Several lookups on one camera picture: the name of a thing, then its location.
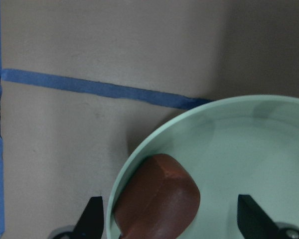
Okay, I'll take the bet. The brown steamed bun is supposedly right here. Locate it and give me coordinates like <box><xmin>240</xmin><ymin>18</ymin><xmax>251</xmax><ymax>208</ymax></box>
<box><xmin>113</xmin><ymin>154</ymin><xmax>200</xmax><ymax>239</ymax></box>

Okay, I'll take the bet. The mint green plate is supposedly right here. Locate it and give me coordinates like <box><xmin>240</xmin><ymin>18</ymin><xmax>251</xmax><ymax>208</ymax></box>
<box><xmin>106</xmin><ymin>95</ymin><xmax>299</xmax><ymax>239</ymax></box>

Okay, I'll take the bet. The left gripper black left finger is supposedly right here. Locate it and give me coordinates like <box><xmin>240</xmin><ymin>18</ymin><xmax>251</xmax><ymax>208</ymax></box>
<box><xmin>72</xmin><ymin>196</ymin><xmax>104</xmax><ymax>239</ymax></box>

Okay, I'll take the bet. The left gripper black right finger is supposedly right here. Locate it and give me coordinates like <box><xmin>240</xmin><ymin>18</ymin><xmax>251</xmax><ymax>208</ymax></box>
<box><xmin>237</xmin><ymin>194</ymin><xmax>299</xmax><ymax>239</ymax></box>

